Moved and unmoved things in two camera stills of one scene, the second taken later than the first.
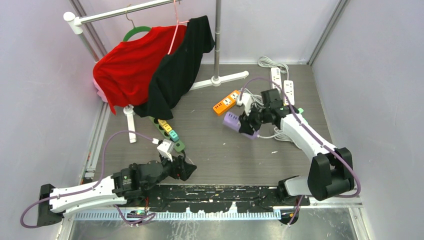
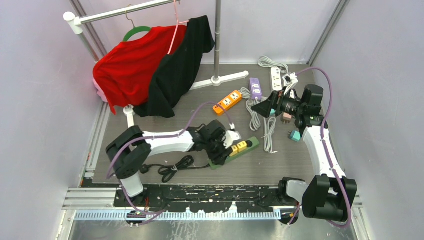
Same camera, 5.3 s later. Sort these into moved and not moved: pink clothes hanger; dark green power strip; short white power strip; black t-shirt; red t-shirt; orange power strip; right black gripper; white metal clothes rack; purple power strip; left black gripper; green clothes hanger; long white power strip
Moved: right black gripper; purple power strip; left black gripper; dark green power strip
Not moved: pink clothes hanger; red t-shirt; orange power strip; white metal clothes rack; green clothes hanger; long white power strip; black t-shirt; short white power strip
